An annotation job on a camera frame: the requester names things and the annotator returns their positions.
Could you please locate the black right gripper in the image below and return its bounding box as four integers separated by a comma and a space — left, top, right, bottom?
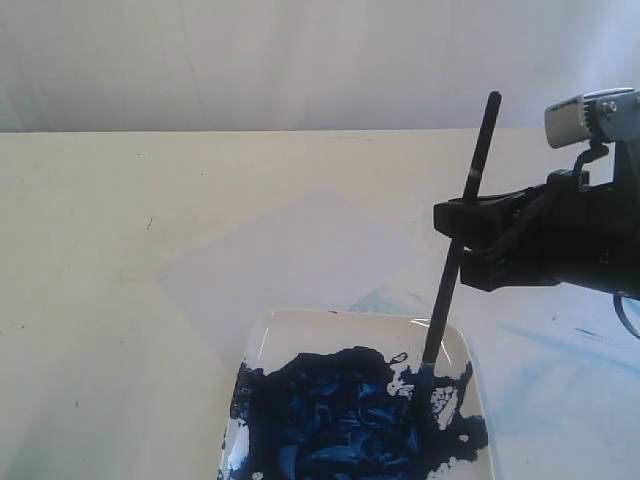
433, 137, 639, 299

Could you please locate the black paintbrush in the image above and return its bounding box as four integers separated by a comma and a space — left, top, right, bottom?
411, 91, 502, 432

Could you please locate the white paper sheet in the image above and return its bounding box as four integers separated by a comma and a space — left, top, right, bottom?
161, 190, 417, 363

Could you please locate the white square paint plate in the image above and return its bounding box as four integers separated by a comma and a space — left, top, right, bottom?
218, 309, 494, 479

